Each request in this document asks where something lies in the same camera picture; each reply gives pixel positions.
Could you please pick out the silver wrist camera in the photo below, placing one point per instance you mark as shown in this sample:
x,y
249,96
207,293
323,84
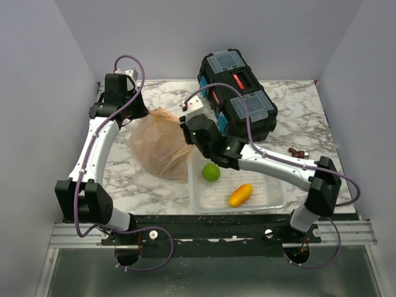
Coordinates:
x,y
132,73
193,107

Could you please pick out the orange yellow fake mango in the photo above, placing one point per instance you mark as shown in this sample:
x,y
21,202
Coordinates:
x,y
240,195

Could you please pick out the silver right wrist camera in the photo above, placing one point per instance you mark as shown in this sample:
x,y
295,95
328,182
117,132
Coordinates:
x,y
193,107

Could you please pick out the green fake lime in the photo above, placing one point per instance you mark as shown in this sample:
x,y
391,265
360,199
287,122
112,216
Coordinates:
x,y
211,172

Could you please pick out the translucent orange plastic bag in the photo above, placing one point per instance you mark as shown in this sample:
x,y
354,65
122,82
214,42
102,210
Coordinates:
x,y
158,143

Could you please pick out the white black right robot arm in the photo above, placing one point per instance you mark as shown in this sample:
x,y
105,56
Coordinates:
x,y
319,179

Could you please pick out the black plastic toolbox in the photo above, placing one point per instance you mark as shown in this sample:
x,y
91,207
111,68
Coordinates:
x,y
229,67

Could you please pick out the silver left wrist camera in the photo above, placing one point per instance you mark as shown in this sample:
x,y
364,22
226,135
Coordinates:
x,y
132,73

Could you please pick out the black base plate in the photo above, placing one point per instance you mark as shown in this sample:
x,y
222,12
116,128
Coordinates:
x,y
160,236

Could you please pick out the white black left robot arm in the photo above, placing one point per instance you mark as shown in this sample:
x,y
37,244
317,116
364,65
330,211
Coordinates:
x,y
81,196

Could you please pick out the white plastic basket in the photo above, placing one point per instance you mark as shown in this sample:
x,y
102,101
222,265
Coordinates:
x,y
213,189

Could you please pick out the aluminium frame rail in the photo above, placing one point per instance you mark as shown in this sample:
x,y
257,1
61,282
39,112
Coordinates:
x,y
331,271

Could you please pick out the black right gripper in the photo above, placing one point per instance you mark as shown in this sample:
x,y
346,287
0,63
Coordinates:
x,y
184,120

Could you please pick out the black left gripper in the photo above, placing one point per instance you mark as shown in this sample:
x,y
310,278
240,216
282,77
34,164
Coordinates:
x,y
142,110

